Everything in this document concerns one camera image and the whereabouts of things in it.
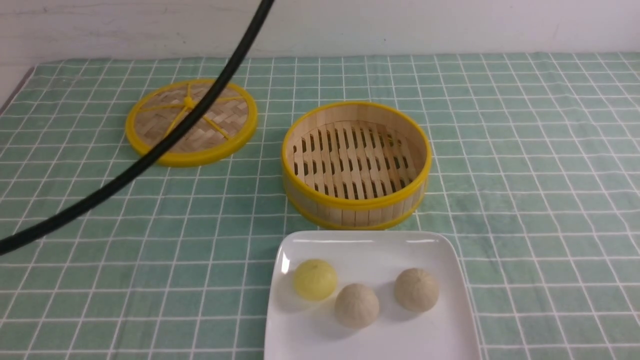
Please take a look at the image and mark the yellow steamed bun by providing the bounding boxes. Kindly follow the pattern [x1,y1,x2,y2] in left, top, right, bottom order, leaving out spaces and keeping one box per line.
[293,259,338,302]

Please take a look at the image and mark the white steamed bun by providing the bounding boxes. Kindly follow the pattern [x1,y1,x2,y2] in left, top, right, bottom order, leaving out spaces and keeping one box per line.
[334,283,380,330]

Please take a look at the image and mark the beige steamed bun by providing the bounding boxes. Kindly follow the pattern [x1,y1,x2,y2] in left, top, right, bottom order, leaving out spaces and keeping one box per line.
[393,268,441,313]

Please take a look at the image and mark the white square plate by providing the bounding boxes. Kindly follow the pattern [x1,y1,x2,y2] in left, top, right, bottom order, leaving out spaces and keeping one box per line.
[263,230,482,360]

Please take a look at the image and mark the yellow bamboo steamer basket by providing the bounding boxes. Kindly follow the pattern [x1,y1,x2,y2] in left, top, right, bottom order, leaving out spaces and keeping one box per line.
[281,101,433,230]

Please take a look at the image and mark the yellow bamboo steamer lid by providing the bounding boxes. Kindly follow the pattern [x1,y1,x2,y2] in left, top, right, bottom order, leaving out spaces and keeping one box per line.
[124,78,259,168]

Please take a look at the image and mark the green checkered tablecloth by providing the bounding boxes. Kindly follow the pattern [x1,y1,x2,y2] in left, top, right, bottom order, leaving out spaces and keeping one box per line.
[0,53,640,360]

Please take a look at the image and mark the black camera cable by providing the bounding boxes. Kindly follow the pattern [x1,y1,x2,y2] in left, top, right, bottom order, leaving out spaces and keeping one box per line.
[0,0,276,256]

